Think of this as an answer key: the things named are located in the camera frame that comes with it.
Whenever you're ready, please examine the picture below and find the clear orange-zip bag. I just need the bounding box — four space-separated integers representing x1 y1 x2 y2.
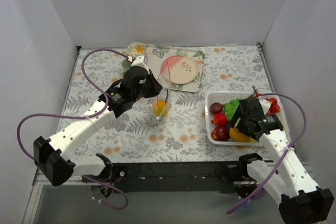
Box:
149 71 172 126

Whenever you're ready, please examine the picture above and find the orange mango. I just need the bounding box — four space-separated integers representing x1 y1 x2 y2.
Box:
153 100 168 118

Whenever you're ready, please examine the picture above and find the red apple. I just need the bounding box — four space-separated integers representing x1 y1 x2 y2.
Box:
211 126 230 142

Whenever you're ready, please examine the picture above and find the brown passion fruit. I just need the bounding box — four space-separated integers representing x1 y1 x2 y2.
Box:
209 102 223 114

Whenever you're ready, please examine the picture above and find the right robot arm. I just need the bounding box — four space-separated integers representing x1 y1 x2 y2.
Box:
227 97 334 223

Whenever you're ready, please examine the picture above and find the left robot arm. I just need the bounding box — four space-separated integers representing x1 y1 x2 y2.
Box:
34 66 162 186

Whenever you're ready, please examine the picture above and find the green cup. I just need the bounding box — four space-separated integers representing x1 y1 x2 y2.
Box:
122 59 131 71

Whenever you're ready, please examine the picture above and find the green lettuce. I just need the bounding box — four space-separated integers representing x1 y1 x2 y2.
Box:
223 98 241 121

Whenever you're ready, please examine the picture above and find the red wrinkled fruit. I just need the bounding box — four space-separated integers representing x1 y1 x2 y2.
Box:
211 112 229 126

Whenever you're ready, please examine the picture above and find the flower-print bowl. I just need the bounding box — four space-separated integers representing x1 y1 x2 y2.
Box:
127 42 148 58

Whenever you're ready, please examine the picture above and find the lychee bunch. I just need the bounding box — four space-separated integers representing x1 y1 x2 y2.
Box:
253 86 281 114

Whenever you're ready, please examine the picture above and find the leaf-print serving tray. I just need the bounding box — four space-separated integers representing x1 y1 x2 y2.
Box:
125 44 206 93

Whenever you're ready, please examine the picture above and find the pink cream plate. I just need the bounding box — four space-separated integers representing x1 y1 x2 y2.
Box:
161 55 198 84

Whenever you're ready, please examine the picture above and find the white plastic basket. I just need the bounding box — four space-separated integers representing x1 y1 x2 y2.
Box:
204 91 292 146

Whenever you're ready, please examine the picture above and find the floral table mat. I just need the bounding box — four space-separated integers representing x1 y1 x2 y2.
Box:
74 45 270 163

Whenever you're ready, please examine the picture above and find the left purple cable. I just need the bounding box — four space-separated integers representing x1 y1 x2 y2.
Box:
17 48 132 210

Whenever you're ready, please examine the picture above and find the purple cable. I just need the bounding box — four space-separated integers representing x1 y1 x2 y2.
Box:
226 93 307 215
17 48 132 210

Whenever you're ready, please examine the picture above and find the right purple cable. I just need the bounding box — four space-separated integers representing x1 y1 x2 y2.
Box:
226 93 307 215

